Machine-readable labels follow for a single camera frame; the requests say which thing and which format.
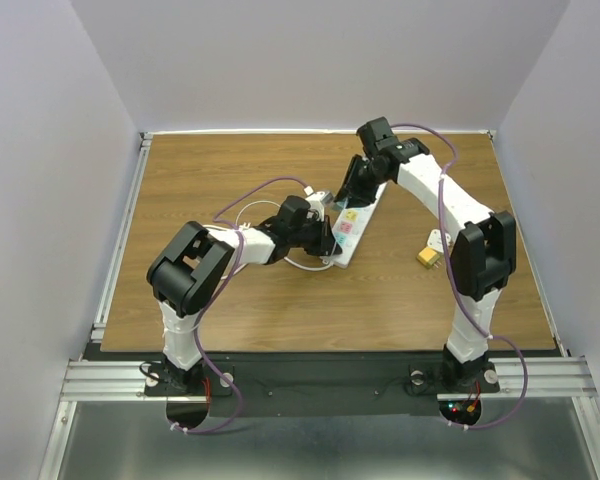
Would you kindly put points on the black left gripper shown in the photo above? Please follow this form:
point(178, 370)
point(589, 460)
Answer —
point(325, 245)

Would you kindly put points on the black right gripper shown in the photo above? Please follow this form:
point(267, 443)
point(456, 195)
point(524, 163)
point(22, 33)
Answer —
point(351, 186)

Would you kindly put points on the white power strip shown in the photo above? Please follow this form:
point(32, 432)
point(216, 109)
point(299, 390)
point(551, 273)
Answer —
point(348, 229)

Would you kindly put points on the white square charger plug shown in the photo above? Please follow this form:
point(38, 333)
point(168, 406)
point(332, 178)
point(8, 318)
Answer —
point(437, 241)

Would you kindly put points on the yellow usb charger plug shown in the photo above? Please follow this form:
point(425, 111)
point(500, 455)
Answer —
point(429, 257)

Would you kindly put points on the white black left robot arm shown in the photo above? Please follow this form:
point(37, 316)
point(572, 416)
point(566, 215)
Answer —
point(198, 262)

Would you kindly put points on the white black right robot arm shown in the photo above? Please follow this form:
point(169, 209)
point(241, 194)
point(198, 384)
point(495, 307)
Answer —
point(479, 244)

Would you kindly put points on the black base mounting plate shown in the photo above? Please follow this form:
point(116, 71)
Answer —
point(253, 385)

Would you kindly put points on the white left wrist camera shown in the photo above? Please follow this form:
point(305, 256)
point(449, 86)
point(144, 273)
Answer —
point(319, 201)

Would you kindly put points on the aluminium frame rail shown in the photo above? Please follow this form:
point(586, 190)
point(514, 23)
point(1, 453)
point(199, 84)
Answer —
point(385, 301)

